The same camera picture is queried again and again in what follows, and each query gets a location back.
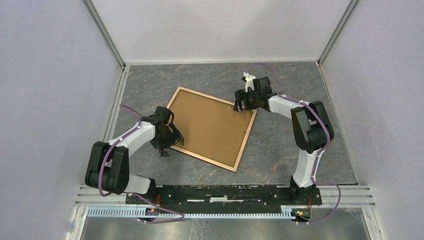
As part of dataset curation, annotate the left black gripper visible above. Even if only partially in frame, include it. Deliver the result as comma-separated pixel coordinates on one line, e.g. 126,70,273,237
149,122,184,157

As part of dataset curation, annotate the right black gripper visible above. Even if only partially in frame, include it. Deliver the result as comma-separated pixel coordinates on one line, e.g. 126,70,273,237
233,88,260,113

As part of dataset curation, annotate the wooden picture frame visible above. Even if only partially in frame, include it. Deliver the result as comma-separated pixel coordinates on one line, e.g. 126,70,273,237
165,86,258,173

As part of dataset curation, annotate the brown cardboard backing board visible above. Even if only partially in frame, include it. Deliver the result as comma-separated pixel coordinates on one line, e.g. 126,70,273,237
169,90,254,169

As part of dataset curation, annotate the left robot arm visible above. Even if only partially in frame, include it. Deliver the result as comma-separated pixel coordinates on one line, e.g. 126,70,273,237
84,106,184,204

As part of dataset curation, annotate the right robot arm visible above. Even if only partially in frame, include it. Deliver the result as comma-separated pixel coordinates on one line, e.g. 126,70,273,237
233,72,334,204

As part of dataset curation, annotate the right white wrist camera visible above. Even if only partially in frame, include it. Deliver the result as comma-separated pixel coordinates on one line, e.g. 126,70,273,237
242,71,256,93

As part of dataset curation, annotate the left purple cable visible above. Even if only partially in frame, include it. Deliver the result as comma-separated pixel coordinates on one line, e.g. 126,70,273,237
97,104,185,225

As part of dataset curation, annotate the purple cable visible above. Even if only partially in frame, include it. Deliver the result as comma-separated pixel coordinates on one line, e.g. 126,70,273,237
246,62,342,226
97,104,185,225

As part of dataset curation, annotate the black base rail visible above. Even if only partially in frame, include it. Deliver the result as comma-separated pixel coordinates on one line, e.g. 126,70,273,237
143,184,323,214

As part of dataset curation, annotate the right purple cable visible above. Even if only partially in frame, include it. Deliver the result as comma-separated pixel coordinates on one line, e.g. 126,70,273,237
246,62,342,226

